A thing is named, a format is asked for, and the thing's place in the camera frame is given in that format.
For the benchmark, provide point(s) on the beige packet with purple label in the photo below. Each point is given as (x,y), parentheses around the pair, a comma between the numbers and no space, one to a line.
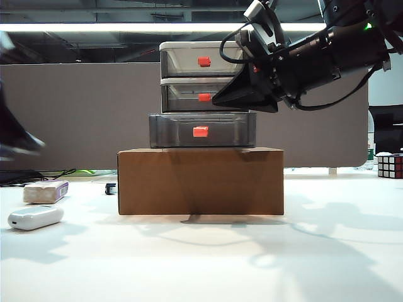
(42,192)

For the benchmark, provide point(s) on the black Rubik's cube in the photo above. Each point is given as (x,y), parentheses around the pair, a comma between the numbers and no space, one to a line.
(390,166)

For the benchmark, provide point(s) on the brown cardboard box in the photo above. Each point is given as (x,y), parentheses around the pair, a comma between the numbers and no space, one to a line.
(201,185)

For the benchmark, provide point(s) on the grey desk partition panel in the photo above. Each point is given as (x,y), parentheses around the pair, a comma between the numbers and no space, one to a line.
(94,110)

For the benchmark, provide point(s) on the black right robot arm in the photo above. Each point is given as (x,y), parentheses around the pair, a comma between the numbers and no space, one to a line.
(346,50)

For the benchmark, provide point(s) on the small black clip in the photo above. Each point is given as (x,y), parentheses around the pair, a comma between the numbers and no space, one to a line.
(110,189)

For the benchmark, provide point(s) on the long ceiling light strip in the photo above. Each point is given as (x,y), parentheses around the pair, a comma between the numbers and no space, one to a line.
(126,27)

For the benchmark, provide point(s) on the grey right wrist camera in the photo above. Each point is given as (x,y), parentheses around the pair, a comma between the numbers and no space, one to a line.
(263,22)

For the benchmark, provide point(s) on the white partition foot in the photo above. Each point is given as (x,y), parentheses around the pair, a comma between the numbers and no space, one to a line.
(332,171)

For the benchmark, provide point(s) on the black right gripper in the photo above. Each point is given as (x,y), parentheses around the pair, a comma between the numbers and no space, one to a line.
(280,72)

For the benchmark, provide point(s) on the black office chair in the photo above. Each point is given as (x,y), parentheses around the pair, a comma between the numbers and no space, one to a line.
(388,129)

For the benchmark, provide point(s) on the white three-drawer cabinet frame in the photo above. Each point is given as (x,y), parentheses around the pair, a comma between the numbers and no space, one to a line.
(163,78)

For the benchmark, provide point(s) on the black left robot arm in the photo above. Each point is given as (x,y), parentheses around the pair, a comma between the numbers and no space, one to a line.
(12,126)

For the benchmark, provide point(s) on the green flat item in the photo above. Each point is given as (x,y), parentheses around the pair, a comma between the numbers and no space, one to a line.
(84,172)

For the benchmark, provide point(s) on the white power bank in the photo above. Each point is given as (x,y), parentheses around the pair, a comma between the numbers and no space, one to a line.
(36,217)

